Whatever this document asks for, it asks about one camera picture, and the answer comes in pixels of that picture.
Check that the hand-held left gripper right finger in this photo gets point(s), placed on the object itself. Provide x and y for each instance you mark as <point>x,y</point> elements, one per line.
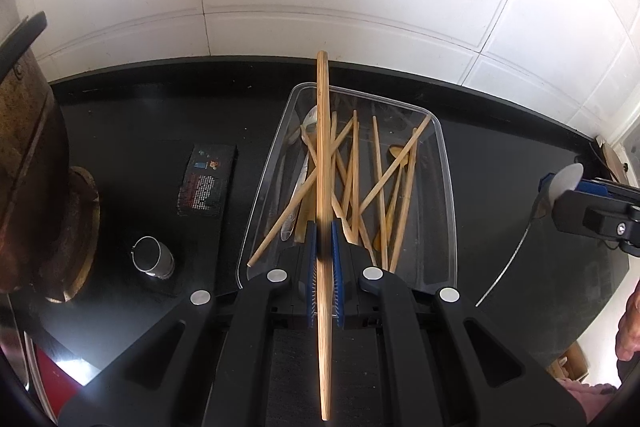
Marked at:
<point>338,277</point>

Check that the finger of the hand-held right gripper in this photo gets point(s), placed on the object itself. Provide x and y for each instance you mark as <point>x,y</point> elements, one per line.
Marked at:
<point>595,187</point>
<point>600,217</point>

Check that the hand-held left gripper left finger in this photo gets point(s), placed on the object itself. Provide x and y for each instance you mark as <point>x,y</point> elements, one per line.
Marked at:
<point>312,277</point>

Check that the pile of wooden chopsticks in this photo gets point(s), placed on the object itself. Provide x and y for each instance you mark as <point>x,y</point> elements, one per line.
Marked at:
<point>280,229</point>

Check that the clear plastic container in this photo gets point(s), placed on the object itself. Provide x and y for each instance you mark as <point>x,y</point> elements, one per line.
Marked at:
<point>442,217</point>

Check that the long wooden chopstick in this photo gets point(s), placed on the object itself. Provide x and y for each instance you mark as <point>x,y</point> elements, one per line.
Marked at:
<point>324,157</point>

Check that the person's right hand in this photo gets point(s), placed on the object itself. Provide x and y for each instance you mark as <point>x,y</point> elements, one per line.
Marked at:
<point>631,332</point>

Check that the wooden board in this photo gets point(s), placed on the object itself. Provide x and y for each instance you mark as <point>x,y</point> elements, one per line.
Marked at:
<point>612,159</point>

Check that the brown wooden object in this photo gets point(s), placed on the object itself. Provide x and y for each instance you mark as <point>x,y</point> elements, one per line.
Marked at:
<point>570,359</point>

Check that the small metal cup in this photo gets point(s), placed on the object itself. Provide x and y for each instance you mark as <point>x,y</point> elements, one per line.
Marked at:
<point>150,257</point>

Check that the black glass gas stove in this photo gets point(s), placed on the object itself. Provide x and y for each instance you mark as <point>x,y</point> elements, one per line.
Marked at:
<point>125,207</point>

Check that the red object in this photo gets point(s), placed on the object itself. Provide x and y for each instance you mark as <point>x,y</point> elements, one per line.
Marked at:
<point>50,387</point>

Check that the rusty wok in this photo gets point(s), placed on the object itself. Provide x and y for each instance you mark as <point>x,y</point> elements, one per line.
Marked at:
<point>25,147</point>

